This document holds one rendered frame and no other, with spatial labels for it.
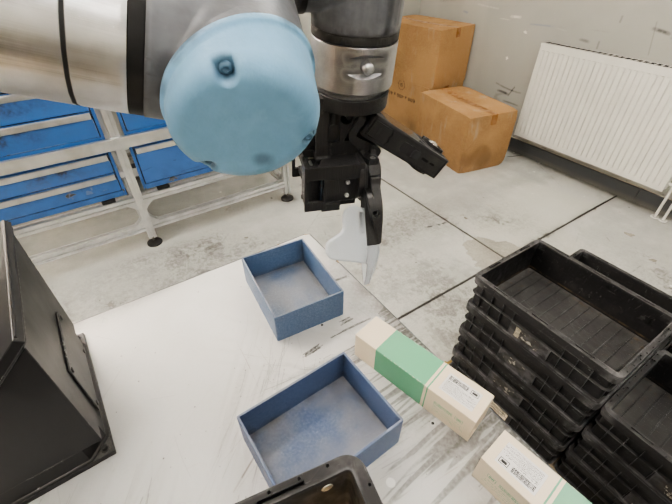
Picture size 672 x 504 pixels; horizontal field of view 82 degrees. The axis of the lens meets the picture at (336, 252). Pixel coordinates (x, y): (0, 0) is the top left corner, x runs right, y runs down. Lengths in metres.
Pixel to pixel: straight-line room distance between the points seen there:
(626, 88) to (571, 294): 1.75
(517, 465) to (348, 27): 0.57
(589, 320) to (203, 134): 1.21
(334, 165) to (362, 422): 0.45
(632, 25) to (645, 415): 2.23
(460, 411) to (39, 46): 0.63
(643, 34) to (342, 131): 2.68
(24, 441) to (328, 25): 0.61
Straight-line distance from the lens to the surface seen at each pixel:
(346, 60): 0.35
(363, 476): 0.42
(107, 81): 0.21
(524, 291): 1.31
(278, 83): 0.18
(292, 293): 0.87
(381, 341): 0.72
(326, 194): 0.40
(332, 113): 0.38
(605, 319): 1.33
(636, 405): 1.33
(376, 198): 0.40
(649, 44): 2.97
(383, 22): 0.34
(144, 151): 2.12
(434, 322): 1.79
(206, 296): 0.91
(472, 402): 0.68
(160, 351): 0.84
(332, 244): 0.41
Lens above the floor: 1.32
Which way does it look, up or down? 40 degrees down
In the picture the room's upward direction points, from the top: straight up
